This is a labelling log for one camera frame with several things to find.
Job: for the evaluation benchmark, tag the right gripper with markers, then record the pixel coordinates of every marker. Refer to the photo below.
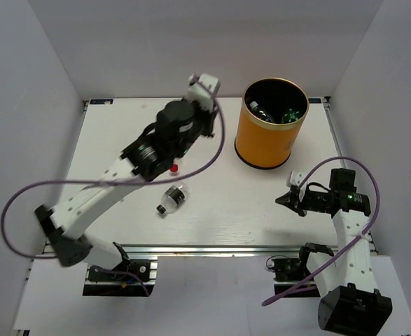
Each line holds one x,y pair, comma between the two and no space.
292,200

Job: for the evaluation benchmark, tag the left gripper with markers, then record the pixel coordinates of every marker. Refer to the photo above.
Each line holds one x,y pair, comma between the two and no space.
210,117

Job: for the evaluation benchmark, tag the red label clear bottle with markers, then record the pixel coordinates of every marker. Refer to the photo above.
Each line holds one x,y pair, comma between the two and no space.
174,170

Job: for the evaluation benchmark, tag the black label clear bottle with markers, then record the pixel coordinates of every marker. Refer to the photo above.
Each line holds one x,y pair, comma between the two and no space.
172,199

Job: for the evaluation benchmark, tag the green soda bottle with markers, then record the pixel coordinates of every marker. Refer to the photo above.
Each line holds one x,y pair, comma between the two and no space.
291,116

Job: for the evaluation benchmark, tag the clear unlabelled bottle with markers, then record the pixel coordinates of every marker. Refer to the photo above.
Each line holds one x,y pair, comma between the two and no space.
260,112

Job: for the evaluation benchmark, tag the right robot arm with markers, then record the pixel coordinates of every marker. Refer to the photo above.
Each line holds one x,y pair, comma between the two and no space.
351,303

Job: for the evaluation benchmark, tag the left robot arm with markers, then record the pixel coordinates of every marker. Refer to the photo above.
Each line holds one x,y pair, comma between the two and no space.
175,129

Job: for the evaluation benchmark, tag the orange cylindrical bin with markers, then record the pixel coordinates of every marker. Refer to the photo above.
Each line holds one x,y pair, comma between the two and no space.
265,145

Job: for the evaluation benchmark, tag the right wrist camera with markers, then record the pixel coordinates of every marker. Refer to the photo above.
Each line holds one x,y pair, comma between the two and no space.
294,180

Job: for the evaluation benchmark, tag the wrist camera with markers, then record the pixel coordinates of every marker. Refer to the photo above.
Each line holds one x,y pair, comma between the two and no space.
294,180
203,89

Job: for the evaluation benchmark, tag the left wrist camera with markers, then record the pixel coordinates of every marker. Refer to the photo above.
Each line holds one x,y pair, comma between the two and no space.
203,89

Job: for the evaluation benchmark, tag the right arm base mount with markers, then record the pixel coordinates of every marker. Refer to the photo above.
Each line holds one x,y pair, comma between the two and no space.
288,270

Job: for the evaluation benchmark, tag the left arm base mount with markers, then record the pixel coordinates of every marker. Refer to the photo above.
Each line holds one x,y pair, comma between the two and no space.
129,278

